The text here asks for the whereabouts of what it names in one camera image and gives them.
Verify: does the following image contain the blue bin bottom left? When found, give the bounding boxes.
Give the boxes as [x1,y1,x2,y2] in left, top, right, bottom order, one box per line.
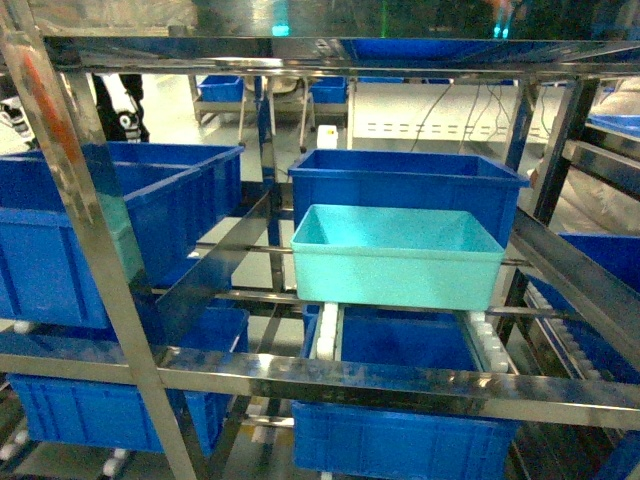
[8,308,249,456]

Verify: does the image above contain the white roller track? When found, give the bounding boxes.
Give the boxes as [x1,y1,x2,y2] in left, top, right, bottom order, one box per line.
[310,303,344,361]

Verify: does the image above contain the blue plastic bin centre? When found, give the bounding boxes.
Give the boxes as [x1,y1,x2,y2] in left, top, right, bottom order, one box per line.
[289,149,529,247]

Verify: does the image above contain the blue bin right shelf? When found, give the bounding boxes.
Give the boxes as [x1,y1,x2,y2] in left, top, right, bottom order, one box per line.
[515,230,639,385]

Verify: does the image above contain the teal plastic bin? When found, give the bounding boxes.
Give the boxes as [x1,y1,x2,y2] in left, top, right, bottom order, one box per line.
[291,205,505,311]

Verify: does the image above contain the blue bin lower middle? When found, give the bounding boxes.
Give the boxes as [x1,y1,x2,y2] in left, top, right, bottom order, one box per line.
[301,303,483,373]

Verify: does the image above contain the steel shelf frame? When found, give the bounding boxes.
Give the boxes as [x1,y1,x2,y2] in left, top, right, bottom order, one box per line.
[1,1,639,479]

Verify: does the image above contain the long blue plastic bin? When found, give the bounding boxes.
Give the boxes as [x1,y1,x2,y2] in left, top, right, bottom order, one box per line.
[1,142,243,329]

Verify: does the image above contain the blue bin bottom centre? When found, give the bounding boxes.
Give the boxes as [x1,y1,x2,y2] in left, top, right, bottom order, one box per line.
[291,401,520,479]

